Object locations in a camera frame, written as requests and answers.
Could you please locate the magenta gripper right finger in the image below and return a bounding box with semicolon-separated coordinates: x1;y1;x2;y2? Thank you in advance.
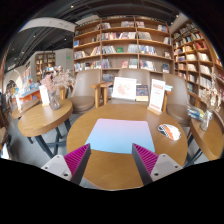
132;144;182;185

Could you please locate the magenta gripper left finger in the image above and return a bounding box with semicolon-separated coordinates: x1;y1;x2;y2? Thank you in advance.
42;144;91;185

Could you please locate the white orange computer mouse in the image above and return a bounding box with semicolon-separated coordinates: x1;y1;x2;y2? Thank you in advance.
158;124;181;141

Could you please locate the pink blue gradient mouse pad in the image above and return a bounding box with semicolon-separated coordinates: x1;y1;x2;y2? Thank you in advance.
86;118;155;154

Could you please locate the round wooden centre table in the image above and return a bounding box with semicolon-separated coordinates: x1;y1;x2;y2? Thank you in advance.
67;104;188;190

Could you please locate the round wooden table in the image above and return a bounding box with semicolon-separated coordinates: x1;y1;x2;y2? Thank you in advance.
17;98;74;159
186;119;223;166
67;104;188;190

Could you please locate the round wooden left table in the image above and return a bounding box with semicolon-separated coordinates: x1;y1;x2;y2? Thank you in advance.
17;98;74;159

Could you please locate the round wooden right table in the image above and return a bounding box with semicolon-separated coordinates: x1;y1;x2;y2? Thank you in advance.
186;119;223;166

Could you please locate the right beige armchair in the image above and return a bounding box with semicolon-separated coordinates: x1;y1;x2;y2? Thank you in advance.
163;73;190;126

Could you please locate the beige armchair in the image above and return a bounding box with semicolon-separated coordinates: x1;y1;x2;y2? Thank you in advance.
163;73;190;126
101;68;150;106
69;69;101;113

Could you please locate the stack of magazines right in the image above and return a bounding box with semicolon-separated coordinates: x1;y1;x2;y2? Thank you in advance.
187;105;204;120

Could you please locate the left beige armchair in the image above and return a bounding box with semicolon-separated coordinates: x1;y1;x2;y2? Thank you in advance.
69;69;101;113

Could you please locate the white red sign on stand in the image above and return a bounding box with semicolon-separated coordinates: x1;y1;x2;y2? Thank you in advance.
148;79;165;115

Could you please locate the small far left wooden table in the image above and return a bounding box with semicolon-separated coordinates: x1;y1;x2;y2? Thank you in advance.
12;99;40;119

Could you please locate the white sign on left table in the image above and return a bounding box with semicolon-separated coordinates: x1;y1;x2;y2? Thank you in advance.
39;85;49;106

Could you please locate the dark book on stand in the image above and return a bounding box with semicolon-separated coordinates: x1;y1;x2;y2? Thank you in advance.
136;85;149;102

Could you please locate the white picture display card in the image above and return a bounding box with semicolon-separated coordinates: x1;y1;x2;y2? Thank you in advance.
112;77;137;100

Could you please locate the glass vase with dried flowers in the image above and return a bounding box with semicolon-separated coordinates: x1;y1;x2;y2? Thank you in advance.
41;67;75;110

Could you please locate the right glass vase with flowers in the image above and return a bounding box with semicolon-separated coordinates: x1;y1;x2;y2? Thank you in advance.
200;79;221;131

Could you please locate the middle beige armchair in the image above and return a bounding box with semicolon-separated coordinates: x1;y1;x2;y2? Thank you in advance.
101;68;150;106

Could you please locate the far left wooden bookshelf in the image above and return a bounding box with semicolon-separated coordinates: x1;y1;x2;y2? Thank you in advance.
35;51;56;81

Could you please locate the large wooden back bookshelf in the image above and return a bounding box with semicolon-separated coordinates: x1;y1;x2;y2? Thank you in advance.
73;15;174;77

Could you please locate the right wooden wall bookshelf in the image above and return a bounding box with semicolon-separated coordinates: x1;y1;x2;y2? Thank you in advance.
172;20;224;107

